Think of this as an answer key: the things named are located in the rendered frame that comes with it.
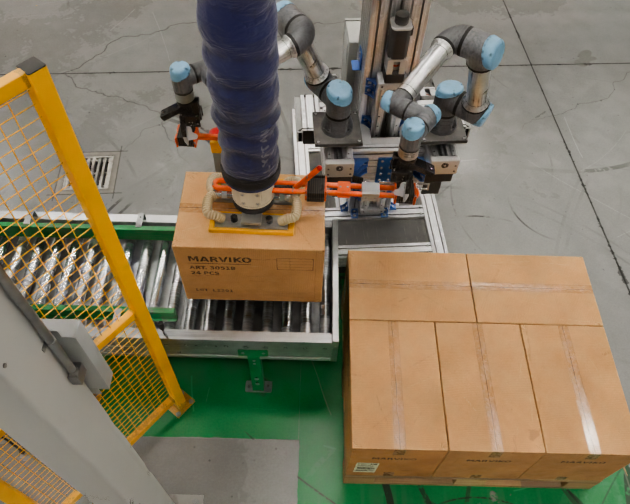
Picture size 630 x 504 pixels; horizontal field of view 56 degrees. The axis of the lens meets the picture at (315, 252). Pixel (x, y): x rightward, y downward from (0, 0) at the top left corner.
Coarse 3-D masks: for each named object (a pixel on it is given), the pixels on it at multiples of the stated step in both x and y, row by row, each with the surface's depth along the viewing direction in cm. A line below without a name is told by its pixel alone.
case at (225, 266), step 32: (192, 192) 246; (192, 224) 236; (320, 224) 238; (192, 256) 235; (224, 256) 234; (256, 256) 234; (288, 256) 234; (320, 256) 233; (192, 288) 254; (224, 288) 254; (256, 288) 254; (288, 288) 253; (320, 288) 253
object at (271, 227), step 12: (228, 216) 236; (240, 216) 236; (264, 216) 236; (276, 216) 236; (216, 228) 233; (228, 228) 233; (240, 228) 233; (252, 228) 233; (264, 228) 233; (276, 228) 233; (288, 228) 234
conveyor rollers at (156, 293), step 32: (32, 256) 289; (96, 256) 293; (128, 256) 291; (160, 256) 291; (64, 288) 280; (96, 288) 280; (160, 288) 281; (96, 320) 271; (192, 320) 272; (224, 320) 272; (288, 320) 272; (320, 320) 274
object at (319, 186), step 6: (312, 180) 232; (318, 180) 232; (324, 180) 232; (306, 186) 228; (312, 186) 230; (318, 186) 230; (324, 186) 230; (306, 192) 228; (312, 192) 227; (318, 192) 227; (324, 192) 228; (306, 198) 231; (312, 198) 230; (318, 198) 230; (324, 198) 230
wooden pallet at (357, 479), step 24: (360, 480) 279; (384, 480) 283; (408, 480) 283; (432, 480) 284; (456, 480) 276; (480, 480) 276; (504, 480) 284; (528, 480) 274; (552, 480) 274; (576, 480) 273
